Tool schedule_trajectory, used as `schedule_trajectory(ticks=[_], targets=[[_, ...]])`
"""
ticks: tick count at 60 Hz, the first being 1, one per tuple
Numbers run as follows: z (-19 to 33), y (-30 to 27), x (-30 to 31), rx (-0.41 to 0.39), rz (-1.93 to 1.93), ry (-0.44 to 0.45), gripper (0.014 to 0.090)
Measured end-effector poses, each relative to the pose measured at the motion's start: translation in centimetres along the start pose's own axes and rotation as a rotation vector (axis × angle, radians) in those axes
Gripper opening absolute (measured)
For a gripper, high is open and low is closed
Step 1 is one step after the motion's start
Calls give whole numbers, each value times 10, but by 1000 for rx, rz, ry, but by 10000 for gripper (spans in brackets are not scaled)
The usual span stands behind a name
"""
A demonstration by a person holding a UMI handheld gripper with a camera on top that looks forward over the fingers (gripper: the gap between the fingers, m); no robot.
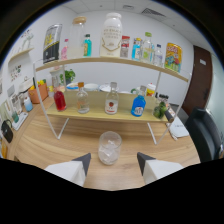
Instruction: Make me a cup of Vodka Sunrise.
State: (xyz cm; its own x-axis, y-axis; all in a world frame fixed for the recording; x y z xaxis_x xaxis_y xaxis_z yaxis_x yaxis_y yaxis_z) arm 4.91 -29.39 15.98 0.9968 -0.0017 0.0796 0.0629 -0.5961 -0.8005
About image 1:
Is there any red liquid bottle white cap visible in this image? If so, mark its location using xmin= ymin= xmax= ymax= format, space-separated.
xmin=53 ymin=85 xmax=68 ymax=112

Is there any green cup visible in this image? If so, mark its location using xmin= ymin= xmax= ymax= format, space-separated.
xmin=11 ymin=110 xmax=20 ymax=124

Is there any light blue lidded cup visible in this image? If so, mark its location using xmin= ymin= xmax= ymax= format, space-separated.
xmin=23 ymin=96 xmax=34 ymax=113

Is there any clear glass with ice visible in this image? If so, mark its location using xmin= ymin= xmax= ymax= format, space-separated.
xmin=97 ymin=130 xmax=123 ymax=166

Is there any white notebook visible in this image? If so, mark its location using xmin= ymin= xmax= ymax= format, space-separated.
xmin=166 ymin=116 xmax=190 ymax=139

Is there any glass jar of limes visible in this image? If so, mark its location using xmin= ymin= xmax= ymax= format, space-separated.
xmin=152 ymin=94 xmax=169 ymax=120

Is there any white-framed wooden shelf rack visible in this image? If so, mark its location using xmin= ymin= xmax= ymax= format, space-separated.
xmin=32 ymin=55 xmax=193 ymax=146

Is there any blue liquid bottle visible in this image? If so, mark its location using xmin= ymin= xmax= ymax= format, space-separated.
xmin=130 ymin=85 xmax=147 ymax=118

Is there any white tray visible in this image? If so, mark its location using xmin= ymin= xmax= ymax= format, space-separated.
xmin=11 ymin=111 xmax=30 ymax=132

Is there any black kettle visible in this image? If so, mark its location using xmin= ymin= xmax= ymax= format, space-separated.
xmin=0 ymin=119 xmax=14 ymax=144

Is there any clear bottle red label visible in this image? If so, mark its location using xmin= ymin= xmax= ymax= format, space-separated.
xmin=104 ymin=81 xmax=120 ymax=116

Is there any orange storage basket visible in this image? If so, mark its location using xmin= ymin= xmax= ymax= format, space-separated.
xmin=27 ymin=82 xmax=50 ymax=105

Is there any white bowl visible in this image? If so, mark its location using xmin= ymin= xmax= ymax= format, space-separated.
xmin=83 ymin=82 xmax=100 ymax=92

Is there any brown door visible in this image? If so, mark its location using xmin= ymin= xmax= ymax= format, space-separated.
xmin=181 ymin=45 xmax=213 ymax=117

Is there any green potted plant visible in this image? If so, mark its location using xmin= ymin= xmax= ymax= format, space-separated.
xmin=59 ymin=68 xmax=76 ymax=85

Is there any clear bottle blue cap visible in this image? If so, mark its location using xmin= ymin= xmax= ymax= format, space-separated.
xmin=153 ymin=44 xmax=164 ymax=67

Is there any small pink bottle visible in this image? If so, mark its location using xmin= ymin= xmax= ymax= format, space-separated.
xmin=60 ymin=38 xmax=69 ymax=61

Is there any small red-capped jar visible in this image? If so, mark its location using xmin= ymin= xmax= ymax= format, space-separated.
xmin=119 ymin=35 xmax=131 ymax=59

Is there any small teal bottle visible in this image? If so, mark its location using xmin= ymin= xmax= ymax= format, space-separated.
xmin=82 ymin=33 xmax=93 ymax=58

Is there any black and yellow can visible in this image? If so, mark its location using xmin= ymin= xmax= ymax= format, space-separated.
xmin=42 ymin=23 xmax=63 ymax=64

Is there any tall glass jar cork lid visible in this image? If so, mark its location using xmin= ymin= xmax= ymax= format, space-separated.
xmin=67 ymin=16 xmax=87 ymax=60

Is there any large white bottle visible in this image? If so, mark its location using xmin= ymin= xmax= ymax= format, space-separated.
xmin=99 ymin=12 xmax=123 ymax=58

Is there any ceiling air vent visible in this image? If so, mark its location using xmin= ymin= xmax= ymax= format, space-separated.
xmin=140 ymin=7 xmax=167 ymax=18

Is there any wooden wall shelf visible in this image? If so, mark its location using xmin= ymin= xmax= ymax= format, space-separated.
xmin=7 ymin=47 xmax=35 ymax=64

